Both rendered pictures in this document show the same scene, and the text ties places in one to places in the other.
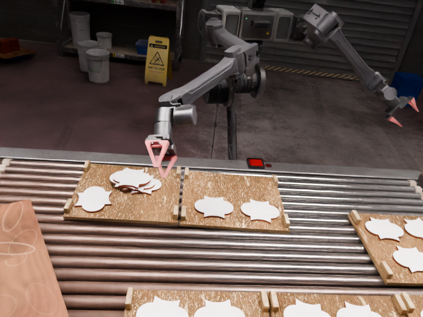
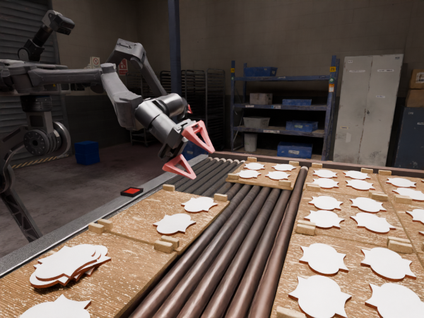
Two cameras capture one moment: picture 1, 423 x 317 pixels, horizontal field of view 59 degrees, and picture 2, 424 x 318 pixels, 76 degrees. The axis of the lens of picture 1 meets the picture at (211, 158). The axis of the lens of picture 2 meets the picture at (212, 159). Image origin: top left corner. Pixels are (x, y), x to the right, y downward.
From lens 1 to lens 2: 1.01 m
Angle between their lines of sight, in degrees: 57
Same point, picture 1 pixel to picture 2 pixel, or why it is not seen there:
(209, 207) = (173, 224)
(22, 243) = not seen: outside the picture
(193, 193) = (140, 230)
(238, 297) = (296, 243)
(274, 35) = (59, 87)
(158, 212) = (149, 261)
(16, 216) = not seen: outside the picture
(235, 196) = (168, 210)
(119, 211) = (112, 297)
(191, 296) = (291, 269)
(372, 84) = not seen: hidden behind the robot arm
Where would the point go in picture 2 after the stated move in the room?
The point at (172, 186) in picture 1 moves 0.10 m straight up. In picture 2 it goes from (112, 241) to (109, 212)
